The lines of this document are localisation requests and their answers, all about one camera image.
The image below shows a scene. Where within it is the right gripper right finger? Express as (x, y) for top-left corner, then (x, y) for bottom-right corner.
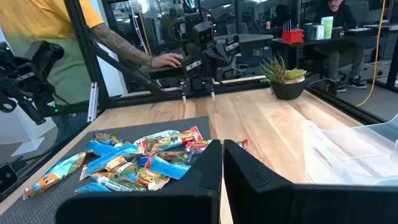
(223, 139), (398, 224)

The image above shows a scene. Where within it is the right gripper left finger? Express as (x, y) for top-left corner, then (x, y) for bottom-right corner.
(55, 139), (223, 224)

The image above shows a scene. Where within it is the blue Quaker granola bar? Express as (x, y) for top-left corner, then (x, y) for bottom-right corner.
(23, 151), (88, 200)
(73, 182), (112, 194)
(83, 140), (139, 158)
(136, 153), (192, 180)
(79, 144), (147, 182)

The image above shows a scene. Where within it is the red Chewy granola bar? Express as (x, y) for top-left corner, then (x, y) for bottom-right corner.
(133, 125), (205, 154)
(185, 138), (249, 154)

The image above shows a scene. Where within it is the green red granola bar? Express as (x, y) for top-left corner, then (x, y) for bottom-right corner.
(148, 151), (191, 165)

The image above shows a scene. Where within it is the brown green Chewy bar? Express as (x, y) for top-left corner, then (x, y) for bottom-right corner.
(89, 161), (171, 192)

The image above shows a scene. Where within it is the grey side table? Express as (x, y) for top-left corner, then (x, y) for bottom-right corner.
(214, 33), (274, 44)

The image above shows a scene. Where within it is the potted succulent plant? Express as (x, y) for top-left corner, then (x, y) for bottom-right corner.
(260, 55), (308, 101)

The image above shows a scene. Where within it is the clear plastic bin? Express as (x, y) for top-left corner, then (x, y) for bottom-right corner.
(300, 113), (398, 187)

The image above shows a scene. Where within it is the red pen box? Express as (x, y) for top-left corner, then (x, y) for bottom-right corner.
(281, 20), (305, 45)

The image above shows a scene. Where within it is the person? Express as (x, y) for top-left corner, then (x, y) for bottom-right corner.
(312, 0), (369, 93)
(272, 4), (293, 29)
(0, 0), (184, 105)

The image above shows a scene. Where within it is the dark mug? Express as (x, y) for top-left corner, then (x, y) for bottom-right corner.
(303, 22), (313, 42)

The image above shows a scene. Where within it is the black office desk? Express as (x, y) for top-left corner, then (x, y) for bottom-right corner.
(269, 24), (398, 94)

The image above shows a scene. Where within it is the white mug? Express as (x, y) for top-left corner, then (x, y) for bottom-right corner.
(312, 24), (325, 40)

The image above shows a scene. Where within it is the grey woven placemat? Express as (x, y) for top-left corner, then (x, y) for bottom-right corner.
(0, 116), (212, 224)

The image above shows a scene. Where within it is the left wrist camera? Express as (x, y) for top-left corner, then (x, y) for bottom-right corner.
(192, 21), (215, 47)

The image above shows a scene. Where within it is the white metal bracket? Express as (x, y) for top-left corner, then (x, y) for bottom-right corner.
(86, 82), (100, 123)

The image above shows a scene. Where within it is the yellow cable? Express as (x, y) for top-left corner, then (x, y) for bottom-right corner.
(356, 0), (387, 108)

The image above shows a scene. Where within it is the black table-level camera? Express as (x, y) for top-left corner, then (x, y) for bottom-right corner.
(0, 163), (20, 202)

